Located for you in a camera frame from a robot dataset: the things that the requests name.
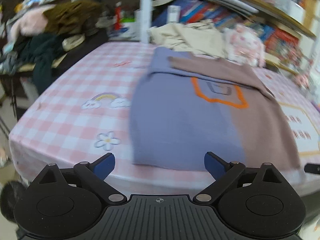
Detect white bed frame post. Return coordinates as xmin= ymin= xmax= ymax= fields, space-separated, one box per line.
xmin=139 ymin=0 xmax=153 ymax=43

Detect wooden bookshelf with books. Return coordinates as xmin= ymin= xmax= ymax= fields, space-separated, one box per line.
xmin=150 ymin=0 xmax=320 ymax=75

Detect red bottle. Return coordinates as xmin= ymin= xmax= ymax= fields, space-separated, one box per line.
xmin=114 ymin=2 xmax=121 ymax=31

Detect white box with barcode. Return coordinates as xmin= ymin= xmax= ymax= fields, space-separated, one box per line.
xmin=167 ymin=5 xmax=181 ymax=24

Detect cream beige garment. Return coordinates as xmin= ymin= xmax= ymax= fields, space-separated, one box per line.
xmin=149 ymin=20 xmax=225 ymax=58

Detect white jar green lid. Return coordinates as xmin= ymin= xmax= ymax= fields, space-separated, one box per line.
xmin=120 ymin=18 xmax=137 ymax=38

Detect pink fluffy garment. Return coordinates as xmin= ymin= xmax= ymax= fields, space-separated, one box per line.
xmin=10 ymin=4 xmax=55 ymax=41

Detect white pink plush bunny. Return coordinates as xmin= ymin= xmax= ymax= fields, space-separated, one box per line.
xmin=223 ymin=23 xmax=265 ymax=68

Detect brown fuzzy garment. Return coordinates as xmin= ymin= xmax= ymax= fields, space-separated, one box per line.
xmin=43 ymin=0 xmax=102 ymax=35

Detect dark green black clothes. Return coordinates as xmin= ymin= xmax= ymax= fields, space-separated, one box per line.
xmin=1 ymin=29 xmax=108 ymax=94

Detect lavender purple sweater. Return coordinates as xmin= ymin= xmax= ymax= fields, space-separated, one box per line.
xmin=130 ymin=47 xmax=300 ymax=171

